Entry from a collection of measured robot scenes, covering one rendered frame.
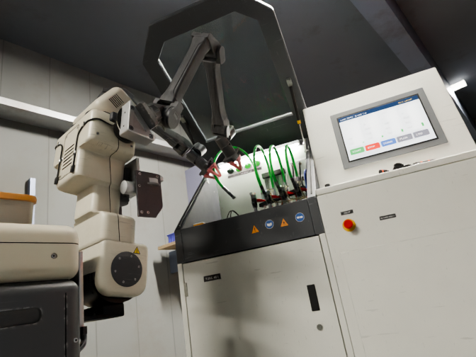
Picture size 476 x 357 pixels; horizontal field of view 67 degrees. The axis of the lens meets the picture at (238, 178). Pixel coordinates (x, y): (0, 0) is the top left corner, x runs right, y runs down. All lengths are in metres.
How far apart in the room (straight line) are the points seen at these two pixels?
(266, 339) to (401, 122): 1.20
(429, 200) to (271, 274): 0.69
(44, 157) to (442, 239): 3.10
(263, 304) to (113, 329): 2.15
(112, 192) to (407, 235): 1.09
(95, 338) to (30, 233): 2.63
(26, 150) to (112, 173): 2.35
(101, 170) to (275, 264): 0.80
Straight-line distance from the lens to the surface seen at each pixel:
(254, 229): 1.60
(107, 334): 3.50
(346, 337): 1.53
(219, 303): 1.65
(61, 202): 3.49
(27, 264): 0.86
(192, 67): 1.39
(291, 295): 1.54
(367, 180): 1.55
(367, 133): 1.92
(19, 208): 1.06
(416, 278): 1.51
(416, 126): 1.93
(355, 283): 1.51
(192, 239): 1.72
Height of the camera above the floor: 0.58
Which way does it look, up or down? 19 degrees up
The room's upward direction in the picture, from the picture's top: 10 degrees counter-clockwise
